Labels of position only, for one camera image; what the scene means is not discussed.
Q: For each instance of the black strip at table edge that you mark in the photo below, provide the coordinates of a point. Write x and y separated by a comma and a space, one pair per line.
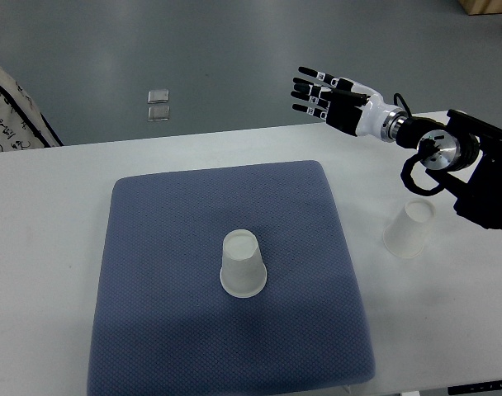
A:
489, 386

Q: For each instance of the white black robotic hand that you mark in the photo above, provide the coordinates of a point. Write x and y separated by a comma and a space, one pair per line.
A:
345, 105

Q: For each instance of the blue-grey fabric cushion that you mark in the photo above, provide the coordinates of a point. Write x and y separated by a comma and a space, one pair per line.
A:
164, 325

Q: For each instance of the wooden furniture corner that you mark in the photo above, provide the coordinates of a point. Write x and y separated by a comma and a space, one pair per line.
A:
481, 7

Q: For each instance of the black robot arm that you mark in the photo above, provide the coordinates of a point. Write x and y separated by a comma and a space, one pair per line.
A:
463, 157

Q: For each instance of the upper metal floor plate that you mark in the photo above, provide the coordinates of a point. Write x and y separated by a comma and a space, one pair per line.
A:
158, 96

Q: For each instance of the white cloth with calligraphy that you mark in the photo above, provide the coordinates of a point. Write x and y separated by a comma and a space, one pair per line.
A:
22, 125

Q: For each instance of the white paper cup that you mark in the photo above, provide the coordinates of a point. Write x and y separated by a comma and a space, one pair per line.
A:
406, 234
243, 273

